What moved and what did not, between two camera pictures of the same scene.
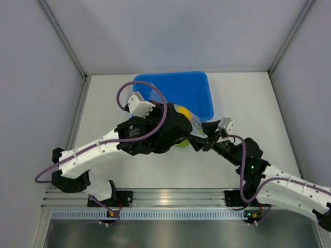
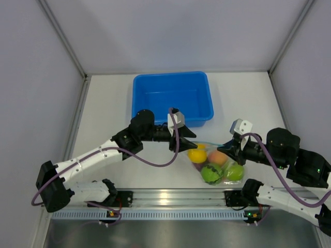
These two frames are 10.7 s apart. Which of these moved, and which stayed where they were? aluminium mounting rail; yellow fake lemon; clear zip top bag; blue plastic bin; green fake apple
Moved: green fake apple; clear zip top bag; yellow fake lemon
Stayed: blue plastic bin; aluminium mounting rail
